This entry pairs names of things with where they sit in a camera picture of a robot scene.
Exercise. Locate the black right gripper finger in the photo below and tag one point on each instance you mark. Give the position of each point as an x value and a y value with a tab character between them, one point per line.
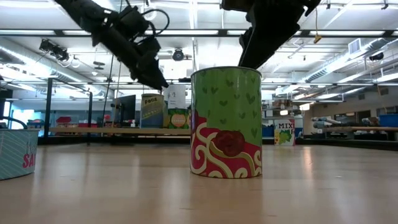
245	39
270	34

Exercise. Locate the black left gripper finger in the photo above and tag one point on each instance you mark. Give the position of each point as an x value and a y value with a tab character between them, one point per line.
149	74

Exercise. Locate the cream blue peas can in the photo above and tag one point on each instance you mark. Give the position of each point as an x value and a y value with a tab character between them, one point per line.
152	110

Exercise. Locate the green peaches can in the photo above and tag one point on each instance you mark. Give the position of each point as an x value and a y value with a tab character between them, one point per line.
178	119

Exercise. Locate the green red spaghetti can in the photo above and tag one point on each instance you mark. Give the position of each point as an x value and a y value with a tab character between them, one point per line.
227	109

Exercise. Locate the white mix box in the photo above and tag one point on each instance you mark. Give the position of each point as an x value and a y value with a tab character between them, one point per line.
284	133

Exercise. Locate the teal striped salmon can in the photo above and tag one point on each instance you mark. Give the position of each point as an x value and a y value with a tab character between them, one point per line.
15	155

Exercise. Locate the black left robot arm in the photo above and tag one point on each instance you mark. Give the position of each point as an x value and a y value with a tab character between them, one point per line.
81	9

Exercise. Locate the wooden shelf board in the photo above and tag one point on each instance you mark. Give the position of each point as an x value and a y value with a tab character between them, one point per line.
93	131

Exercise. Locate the black framed light bar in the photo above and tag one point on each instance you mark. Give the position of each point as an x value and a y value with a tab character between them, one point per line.
222	32

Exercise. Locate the white cylindrical container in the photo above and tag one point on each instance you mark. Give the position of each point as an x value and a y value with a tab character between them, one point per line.
177	96

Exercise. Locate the black computer monitor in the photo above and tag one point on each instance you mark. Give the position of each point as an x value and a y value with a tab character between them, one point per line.
126	107

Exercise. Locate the black ceiling-mounted device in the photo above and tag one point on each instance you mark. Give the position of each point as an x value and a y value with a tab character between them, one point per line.
53	49
377	56

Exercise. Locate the red storage box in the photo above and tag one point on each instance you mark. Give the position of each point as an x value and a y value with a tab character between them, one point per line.
63	120

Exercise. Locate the black tubular railing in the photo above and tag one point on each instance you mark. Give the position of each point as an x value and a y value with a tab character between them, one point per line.
47	109

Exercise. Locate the grey pipe bundle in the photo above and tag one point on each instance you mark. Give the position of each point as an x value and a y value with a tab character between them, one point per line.
323	124

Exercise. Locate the wooden background workbench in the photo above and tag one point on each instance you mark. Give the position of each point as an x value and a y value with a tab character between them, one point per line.
360	128

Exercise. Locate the black curved tube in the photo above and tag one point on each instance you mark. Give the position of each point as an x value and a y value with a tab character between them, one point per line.
14	120

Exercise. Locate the blue storage bin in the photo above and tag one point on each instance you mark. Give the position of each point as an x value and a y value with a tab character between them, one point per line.
388	120

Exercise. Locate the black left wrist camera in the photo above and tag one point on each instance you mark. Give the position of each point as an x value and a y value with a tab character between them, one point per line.
133	20

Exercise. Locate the round black ceiling camera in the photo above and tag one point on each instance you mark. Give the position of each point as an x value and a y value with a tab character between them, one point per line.
178	55

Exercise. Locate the silver ventilation duct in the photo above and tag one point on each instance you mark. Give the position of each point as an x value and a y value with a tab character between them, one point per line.
31	62
326	71

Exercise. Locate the black aluminium table frame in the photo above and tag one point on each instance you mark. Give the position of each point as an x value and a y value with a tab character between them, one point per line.
311	141

